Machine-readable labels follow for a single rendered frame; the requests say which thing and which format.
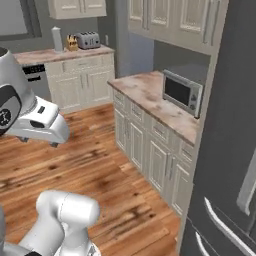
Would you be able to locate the cream wall cupboards, small run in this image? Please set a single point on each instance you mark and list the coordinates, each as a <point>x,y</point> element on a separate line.
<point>76,8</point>

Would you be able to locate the grey framed window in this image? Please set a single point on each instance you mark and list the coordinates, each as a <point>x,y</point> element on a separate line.
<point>16,16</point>

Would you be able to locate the black and silver dishwasher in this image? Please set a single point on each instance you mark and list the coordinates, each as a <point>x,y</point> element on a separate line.
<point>38,83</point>

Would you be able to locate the yellow knife block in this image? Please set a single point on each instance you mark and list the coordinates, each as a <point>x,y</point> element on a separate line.
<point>71,43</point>

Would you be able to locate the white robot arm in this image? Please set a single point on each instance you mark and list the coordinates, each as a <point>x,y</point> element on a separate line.
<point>53,216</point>

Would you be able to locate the white paper towel roll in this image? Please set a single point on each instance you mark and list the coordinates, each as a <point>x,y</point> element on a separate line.
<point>57,39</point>

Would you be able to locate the white wall socket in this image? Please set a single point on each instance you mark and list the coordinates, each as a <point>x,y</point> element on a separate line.
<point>107,40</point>

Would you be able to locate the silver microwave oven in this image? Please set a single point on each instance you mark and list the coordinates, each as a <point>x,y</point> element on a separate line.
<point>180,91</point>

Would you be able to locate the cream base cupboards, long run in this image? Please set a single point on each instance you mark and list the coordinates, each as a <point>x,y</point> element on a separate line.
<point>156,160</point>

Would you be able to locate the dark grey fridge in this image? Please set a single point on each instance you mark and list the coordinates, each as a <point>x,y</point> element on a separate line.
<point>226,133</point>

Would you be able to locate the silver toaster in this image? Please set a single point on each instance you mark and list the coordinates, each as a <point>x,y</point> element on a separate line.
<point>88,40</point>

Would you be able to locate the cream base cupboards, short run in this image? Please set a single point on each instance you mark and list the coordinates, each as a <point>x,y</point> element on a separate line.
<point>83,83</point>

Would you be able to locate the cream wall cupboards, large run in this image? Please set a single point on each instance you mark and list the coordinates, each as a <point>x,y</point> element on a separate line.
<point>180,20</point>

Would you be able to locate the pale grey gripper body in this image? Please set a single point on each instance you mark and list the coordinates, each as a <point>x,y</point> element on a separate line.
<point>56,131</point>

